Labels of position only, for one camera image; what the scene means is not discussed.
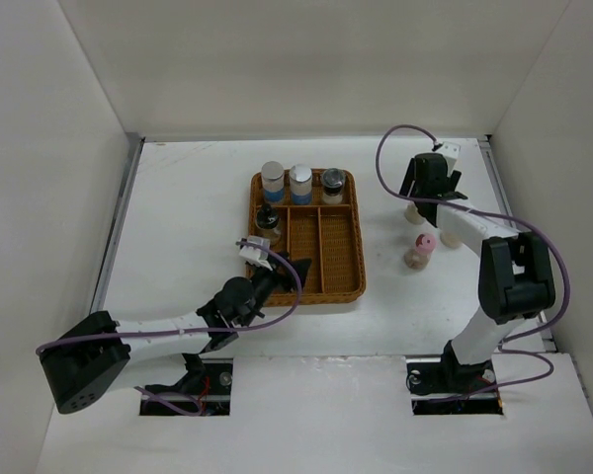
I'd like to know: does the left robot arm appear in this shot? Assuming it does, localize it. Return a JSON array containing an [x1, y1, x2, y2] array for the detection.
[[36, 251, 312, 417]]

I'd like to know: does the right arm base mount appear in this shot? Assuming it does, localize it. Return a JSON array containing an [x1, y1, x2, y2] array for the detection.
[[406, 359, 503, 416]]

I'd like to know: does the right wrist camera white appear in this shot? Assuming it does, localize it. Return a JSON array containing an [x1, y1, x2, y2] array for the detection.
[[433, 141, 461, 173]]

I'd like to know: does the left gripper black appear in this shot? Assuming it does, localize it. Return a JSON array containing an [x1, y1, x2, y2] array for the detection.
[[239, 252, 309, 327]]

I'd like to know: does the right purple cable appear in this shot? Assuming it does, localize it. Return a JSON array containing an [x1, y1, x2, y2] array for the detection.
[[376, 123, 571, 402]]

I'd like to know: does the dark-lid spice grinder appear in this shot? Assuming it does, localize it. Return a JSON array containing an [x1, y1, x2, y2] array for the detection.
[[320, 168, 346, 205]]

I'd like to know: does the silver-lid jar blue label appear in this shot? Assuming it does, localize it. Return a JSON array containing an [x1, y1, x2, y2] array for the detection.
[[261, 161, 285, 204], [289, 164, 312, 205]]

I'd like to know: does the yellow-cap bottle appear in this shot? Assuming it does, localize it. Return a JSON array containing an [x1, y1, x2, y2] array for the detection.
[[440, 232, 461, 249]]

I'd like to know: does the black-cap bottle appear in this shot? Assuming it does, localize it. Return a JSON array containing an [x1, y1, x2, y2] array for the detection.
[[255, 203, 282, 246], [404, 203, 425, 225]]

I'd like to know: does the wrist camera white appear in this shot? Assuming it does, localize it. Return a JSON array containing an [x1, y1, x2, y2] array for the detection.
[[433, 141, 461, 173], [237, 235, 273, 271]]

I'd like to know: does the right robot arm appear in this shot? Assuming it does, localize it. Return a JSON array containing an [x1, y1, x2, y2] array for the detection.
[[400, 152, 555, 392]]

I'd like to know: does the brown wicker divided tray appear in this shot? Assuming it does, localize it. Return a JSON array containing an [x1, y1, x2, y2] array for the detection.
[[248, 169, 367, 305]]

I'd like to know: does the purple cable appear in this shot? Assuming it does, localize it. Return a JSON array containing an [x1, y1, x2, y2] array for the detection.
[[35, 239, 303, 417], [376, 123, 571, 402]]

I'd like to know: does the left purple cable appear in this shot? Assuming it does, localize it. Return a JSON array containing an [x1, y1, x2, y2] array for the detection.
[[35, 239, 303, 417]]

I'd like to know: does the pink-cap bottle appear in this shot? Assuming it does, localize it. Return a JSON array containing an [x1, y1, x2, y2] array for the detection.
[[403, 233, 437, 271]]

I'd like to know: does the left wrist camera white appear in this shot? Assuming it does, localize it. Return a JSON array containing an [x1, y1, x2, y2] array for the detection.
[[237, 235, 273, 271]]

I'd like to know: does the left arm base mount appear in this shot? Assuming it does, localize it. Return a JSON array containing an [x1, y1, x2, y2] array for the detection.
[[139, 355, 234, 417]]

